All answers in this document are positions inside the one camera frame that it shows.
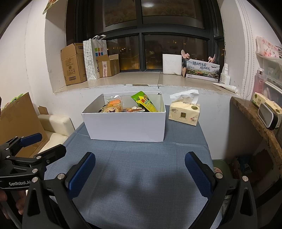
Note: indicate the white foam box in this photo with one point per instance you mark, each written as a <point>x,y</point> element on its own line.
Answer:
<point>171,63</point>

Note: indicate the yellow tissue pack with tissue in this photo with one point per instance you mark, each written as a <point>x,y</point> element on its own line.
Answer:
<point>184,112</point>

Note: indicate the small open cardboard box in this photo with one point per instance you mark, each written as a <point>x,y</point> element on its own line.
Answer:
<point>108,67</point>

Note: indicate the dark window frame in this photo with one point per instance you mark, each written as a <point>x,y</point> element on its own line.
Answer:
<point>141,33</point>

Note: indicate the pink slipper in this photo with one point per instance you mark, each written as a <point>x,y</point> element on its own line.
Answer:
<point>212,59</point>
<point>185,54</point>

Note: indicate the blue tablecloth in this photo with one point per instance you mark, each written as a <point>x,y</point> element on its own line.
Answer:
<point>136,176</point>

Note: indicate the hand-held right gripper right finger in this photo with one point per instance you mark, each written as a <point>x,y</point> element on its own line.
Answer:
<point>196,174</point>

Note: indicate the brown stone counter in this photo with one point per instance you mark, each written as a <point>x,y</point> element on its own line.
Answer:
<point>253,119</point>

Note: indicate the beige printed snack packet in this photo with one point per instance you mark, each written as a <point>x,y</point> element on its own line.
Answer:
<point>110,109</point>

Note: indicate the cream leather seat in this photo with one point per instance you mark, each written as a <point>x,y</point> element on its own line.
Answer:
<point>57,127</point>

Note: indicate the white tube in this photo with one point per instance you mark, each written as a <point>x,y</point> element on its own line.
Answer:
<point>225,87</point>

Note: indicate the wall picture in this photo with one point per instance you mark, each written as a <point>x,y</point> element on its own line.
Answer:
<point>50,5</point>

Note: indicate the dotted white paper bag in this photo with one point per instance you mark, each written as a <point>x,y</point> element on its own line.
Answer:
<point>90,61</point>

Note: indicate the red white snack packet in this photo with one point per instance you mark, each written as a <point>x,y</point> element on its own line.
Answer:
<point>134,109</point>

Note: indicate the green yellow snack packet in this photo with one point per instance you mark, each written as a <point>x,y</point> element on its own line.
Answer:
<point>144,102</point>

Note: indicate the flat cardboard sheet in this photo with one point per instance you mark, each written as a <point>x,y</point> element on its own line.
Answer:
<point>22,119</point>

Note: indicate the pink floral pouch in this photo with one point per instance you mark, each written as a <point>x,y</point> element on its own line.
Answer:
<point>267,47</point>

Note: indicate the person's left hand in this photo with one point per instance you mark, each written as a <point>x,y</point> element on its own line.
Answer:
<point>21,201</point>

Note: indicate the landscape printed carton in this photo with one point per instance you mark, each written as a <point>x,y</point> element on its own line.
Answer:
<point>202,69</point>

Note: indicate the tall brown cardboard box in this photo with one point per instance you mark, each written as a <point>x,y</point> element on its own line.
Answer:
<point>73,66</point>

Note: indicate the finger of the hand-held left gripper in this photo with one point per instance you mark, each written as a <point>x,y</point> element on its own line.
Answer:
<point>51,152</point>
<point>30,139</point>

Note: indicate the orange snack packet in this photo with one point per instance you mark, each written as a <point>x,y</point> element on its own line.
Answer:
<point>115,103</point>

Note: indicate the white bag with coloured squares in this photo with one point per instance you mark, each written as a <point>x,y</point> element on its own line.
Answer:
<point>100,48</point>

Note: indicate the small brown carton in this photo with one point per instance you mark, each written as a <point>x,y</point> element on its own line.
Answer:
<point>184,72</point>

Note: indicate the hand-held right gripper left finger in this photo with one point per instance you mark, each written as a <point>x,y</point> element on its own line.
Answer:
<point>81,171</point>

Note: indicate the green stool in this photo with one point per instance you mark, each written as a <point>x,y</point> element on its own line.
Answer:
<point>220,168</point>

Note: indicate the white spray bottle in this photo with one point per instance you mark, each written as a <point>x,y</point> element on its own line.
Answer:
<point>225,74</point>

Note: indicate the white cardboard box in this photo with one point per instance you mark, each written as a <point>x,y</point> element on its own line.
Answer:
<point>123,125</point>

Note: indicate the white black device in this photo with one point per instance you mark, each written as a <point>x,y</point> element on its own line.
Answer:
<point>267,115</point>

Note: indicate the clear plastic storage rack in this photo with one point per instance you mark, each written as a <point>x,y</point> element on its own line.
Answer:
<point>268,72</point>

